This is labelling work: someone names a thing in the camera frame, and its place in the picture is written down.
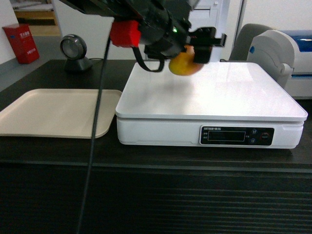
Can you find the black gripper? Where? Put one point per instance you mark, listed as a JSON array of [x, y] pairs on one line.
[[166, 33]]

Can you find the red yellow mango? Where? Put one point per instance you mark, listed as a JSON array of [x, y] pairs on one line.
[[183, 64]]

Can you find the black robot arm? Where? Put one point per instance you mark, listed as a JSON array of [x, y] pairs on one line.
[[128, 9]]

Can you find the white checkout scale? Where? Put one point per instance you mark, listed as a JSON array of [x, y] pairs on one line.
[[225, 104]]

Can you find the black checkout counter cabinet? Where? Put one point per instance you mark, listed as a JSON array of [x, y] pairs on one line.
[[154, 190]]

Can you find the white receipt printer kiosk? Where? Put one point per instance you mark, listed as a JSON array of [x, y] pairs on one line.
[[223, 15]]

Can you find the white label printer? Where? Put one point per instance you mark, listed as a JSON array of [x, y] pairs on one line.
[[287, 57]]

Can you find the black barcode scanner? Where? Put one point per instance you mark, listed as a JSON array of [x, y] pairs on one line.
[[74, 48]]

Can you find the beige plastic tray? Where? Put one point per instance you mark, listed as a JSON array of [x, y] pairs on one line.
[[64, 113]]

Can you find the red fire extinguisher box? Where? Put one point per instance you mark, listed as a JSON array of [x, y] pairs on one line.
[[22, 43]]

